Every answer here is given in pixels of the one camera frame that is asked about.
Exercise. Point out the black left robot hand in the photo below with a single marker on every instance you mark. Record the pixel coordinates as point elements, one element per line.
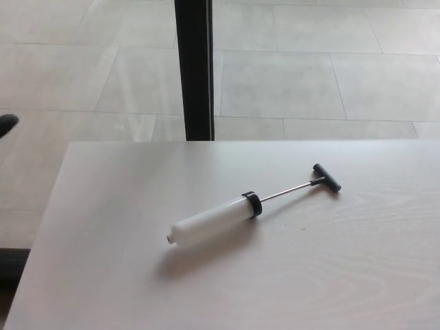
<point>7,123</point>

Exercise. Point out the black vertical frame post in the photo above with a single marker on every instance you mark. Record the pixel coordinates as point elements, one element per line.
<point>194,68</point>

